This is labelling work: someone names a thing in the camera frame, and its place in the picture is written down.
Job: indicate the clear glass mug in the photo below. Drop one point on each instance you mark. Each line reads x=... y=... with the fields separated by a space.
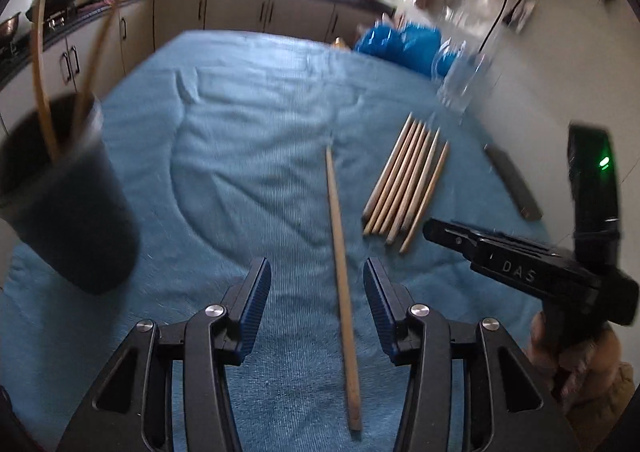
x=462 y=82

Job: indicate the beige kitchen base cabinets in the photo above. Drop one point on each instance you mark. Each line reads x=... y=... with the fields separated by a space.
x=235 y=12

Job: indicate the dark flat rectangular slab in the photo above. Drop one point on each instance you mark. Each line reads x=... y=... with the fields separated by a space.
x=515 y=187

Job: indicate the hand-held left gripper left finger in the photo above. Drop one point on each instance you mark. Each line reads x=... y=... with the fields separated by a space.
x=255 y=302

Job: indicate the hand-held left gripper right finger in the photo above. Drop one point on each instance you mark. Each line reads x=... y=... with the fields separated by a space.
x=377 y=302

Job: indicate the black cup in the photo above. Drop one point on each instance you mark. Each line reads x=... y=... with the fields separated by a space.
x=75 y=232

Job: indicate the brown wooden chopstick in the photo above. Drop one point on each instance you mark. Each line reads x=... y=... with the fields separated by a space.
x=340 y=257

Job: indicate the yellow bag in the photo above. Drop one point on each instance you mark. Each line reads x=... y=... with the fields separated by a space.
x=339 y=43

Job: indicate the bundle of pale chopsticks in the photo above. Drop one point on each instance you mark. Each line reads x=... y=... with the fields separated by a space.
x=400 y=182

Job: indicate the blue towel cloth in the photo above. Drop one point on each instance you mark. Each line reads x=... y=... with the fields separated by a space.
x=225 y=157

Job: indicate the blue plastic bag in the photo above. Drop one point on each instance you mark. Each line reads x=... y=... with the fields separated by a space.
x=395 y=45

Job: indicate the person's right hand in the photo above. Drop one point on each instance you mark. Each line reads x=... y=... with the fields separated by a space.
x=590 y=367

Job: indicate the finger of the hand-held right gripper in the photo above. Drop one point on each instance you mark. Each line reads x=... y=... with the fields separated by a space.
x=500 y=257

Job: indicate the dark bamboo chopstick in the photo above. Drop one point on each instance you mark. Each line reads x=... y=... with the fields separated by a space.
x=95 y=62
x=37 y=82

